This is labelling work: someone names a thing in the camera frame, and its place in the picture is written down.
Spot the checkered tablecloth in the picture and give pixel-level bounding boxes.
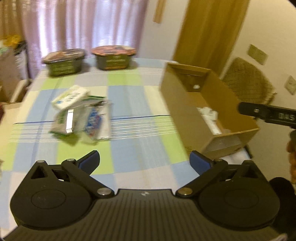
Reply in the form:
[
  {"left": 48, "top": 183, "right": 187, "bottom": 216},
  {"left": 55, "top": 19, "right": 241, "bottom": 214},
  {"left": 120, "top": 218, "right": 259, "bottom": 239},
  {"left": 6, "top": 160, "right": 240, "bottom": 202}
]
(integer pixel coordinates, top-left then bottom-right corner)
[{"left": 0, "top": 57, "right": 250, "bottom": 186}]

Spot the white green small box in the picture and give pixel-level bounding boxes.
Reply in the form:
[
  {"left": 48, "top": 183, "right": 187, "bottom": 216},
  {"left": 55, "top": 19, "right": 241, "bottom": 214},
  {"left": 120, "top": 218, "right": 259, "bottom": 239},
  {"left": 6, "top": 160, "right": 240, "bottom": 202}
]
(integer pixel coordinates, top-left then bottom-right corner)
[{"left": 51, "top": 85, "right": 89, "bottom": 110}]

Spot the left green instant noodle bowl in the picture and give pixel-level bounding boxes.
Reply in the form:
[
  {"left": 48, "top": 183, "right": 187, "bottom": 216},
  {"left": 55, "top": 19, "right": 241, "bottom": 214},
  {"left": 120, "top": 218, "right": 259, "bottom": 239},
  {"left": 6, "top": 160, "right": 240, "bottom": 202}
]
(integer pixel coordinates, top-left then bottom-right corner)
[{"left": 42, "top": 48, "right": 86, "bottom": 77}]

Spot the wall switch plate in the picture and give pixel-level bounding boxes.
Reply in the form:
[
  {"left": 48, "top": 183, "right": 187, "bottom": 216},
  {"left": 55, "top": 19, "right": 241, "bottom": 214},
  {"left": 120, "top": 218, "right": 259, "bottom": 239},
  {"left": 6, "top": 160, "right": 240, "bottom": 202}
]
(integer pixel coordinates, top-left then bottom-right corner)
[{"left": 247, "top": 44, "right": 268, "bottom": 65}]

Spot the green instant noodle bowl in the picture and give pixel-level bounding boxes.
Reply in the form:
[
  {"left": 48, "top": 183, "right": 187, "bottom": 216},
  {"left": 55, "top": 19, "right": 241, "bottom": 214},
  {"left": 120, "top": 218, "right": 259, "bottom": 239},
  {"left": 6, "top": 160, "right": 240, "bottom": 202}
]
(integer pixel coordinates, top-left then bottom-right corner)
[
  {"left": 91, "top": 45, "right": 137, "bottom": 70},
  {"left": 42, "top": 48, "right": 86, "bottom": 77}
]

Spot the brown cardboard box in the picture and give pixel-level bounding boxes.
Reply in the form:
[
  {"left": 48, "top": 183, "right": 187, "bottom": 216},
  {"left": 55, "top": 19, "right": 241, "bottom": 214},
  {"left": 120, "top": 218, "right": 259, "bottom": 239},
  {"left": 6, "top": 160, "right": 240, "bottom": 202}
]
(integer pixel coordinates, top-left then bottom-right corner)
[{"left": 160, "top": 63, "right": 259, "bottom": 159}]

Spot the yellow plastic bag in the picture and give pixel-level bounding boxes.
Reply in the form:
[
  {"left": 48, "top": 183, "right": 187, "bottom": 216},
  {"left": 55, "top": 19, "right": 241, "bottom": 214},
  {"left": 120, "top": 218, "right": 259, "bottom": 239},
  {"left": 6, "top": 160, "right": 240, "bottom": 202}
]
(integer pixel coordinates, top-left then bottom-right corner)
[{"left": 3, "top": 34, "right": 22, "bottom": 49}]

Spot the silver green foil pouch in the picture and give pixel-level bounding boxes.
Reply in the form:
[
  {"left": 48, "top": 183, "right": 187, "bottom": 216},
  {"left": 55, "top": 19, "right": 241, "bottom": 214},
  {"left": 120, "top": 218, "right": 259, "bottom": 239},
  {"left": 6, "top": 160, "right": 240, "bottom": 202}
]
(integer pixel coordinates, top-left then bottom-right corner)
[{"left": 50, "top": 108, "right": 76, "bottom": 136}]

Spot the white medicine box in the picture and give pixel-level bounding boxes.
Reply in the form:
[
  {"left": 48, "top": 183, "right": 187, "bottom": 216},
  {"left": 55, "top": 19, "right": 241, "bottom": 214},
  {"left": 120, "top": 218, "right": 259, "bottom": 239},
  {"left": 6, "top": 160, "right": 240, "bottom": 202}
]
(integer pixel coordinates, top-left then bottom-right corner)
[{"left": 197, "top": 106, "right": 222, "bottom": 135}]

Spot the right green instant noodle bowl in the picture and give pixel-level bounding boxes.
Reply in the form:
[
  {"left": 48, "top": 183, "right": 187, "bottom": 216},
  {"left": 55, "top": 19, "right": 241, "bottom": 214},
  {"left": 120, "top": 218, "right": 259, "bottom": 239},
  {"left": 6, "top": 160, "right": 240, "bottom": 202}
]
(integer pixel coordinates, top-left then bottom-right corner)
[{"left": 91, "top": 45, "right": 137, "bottom": 70}]

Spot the pink curtain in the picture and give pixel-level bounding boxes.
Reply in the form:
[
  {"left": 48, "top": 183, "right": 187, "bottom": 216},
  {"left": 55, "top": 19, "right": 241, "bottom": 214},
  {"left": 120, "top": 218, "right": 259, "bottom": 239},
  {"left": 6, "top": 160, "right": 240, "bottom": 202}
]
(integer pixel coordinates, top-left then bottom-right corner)
[{"left": 1, "top": 1, "right": 148, "bottom": 78}]

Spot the clear plastic container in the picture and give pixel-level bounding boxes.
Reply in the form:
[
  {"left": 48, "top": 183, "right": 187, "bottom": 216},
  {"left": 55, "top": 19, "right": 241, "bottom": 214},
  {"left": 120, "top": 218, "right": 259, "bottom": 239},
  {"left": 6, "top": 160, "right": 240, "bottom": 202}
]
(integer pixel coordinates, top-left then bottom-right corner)
[{"left": 205, "top": 136, "right": 242, "bottom": 153}]

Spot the clear plastic wrapper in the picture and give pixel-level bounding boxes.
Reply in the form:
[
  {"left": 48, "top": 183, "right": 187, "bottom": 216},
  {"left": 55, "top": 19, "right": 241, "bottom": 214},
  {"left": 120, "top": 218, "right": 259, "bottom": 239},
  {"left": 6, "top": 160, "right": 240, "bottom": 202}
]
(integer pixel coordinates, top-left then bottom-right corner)
[{"left": 77, "top": 100, "right": 111, "bottom": 144}]

